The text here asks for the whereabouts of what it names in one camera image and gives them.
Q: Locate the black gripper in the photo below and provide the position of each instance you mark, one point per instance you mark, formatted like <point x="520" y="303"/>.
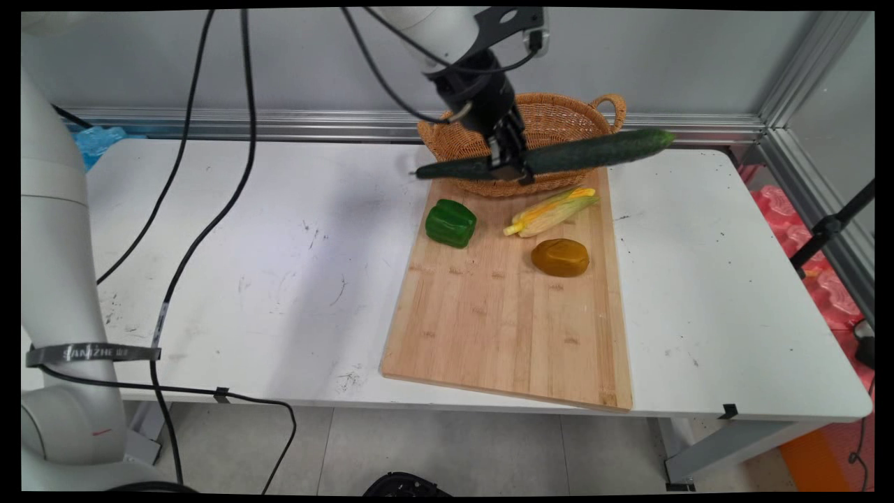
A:
<point x="482" y="91"/>

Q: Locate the long dark green cucumber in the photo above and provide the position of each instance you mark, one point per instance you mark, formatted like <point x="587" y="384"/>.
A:
<point x="601" y="150"/>

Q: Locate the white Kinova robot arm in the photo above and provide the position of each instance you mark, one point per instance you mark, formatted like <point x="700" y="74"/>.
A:
<point x="56" y="244"/>

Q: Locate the woven wicker basket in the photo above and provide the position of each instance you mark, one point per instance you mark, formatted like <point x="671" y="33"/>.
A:
<point x="559" y="115"/>

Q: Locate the yellow corn cob with husk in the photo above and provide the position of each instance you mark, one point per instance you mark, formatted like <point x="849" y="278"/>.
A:
<point x="552" y="213"/>

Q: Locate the green bell pepper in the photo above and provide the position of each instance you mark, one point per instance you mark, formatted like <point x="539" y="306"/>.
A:
<point x="450" y="223"/>

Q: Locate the brown potato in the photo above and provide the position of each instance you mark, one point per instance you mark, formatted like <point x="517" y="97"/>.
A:
<point x="560" y="258"/>

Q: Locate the bamboo cutting board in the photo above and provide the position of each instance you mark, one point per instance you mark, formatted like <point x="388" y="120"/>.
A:
<point x="503" y="328"/>

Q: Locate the black tripod stand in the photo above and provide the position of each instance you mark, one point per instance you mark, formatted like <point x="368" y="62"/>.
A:
<point x="827" y="227"/>

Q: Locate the small black table clip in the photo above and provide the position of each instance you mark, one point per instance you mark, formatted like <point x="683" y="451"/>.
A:
<point x="221" y="395"/>
<point x="728" y="411"/>

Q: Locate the black round object on floor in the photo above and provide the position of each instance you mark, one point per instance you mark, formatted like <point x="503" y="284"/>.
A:
<point x="405" y="485"/>

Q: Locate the red foam mat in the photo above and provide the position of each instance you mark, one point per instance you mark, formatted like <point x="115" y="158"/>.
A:
<point x="831" y="293"/>

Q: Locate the grey metal table leg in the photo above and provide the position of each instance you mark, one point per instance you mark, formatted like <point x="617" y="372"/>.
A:
<point x="733" y="447"/>

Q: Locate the blue foam mat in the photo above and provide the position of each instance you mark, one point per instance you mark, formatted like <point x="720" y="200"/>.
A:
<point x="98" y="143"/>

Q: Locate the orange floor panel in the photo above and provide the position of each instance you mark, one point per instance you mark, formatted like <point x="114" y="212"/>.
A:
<point x="810" y="461"/>

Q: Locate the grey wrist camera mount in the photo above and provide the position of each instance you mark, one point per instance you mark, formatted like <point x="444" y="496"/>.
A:
<point x="513" y="21"/>

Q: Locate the aluminium frame rail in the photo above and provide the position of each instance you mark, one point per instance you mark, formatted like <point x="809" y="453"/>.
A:
<point x="698" y="128"/>

